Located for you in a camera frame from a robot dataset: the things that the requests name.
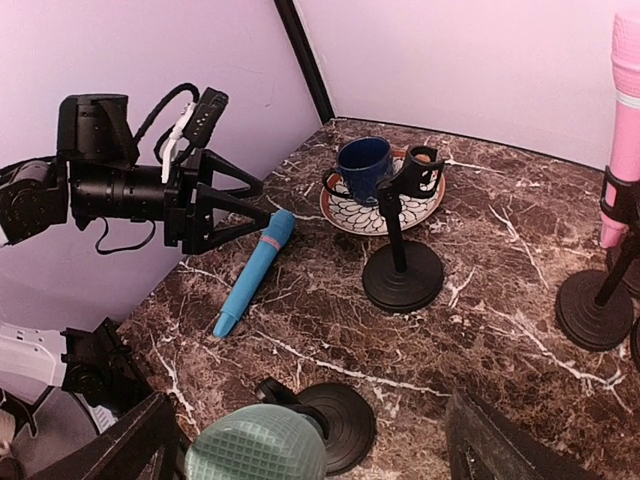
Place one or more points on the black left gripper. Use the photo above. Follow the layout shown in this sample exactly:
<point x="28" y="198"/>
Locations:
<point x="202" y="218"/>

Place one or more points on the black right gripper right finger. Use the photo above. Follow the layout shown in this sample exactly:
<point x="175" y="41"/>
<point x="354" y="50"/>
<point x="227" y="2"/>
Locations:
<point x="483" y="444"/>

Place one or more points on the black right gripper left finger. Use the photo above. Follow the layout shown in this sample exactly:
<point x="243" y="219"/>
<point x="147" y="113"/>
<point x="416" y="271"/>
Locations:
<point x="147" y="443"/>

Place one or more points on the blue microphone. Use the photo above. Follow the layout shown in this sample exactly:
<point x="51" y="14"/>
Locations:
<point x="272" y="239"/>

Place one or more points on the black stand of blue microphone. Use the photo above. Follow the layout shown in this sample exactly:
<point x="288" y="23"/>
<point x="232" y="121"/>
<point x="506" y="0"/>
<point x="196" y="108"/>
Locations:
<point x="404" y="276"/>

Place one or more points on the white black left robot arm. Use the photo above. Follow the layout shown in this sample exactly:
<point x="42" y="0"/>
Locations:
<point x="94" y="174"/>

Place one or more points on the green microphone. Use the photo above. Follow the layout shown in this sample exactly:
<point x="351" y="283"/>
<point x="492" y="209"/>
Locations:
<point x="261" y="441"/>

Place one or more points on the black stand of green microphone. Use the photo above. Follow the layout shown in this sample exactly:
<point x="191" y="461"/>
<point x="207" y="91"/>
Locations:
<point x="346" y="420"/>

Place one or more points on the black stand of pink microphone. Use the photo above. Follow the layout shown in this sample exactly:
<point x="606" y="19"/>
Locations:
<point x="592" y="307"/>

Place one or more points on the pink microphone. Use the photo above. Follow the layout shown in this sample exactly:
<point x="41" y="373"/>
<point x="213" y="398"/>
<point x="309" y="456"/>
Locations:
<point x="622" y="172"/>

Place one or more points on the floral patterned saucer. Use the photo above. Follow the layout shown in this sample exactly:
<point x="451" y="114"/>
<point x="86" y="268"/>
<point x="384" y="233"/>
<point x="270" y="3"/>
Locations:
<point x="353" y="218"/>

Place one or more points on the dark blue mug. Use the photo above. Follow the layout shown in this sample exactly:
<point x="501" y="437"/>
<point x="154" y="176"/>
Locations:
<point x="361" y="163"/>

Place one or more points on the black left corner post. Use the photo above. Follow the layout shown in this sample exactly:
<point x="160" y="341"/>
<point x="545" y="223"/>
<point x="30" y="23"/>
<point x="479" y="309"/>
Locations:
<point x="301" y="46"/>

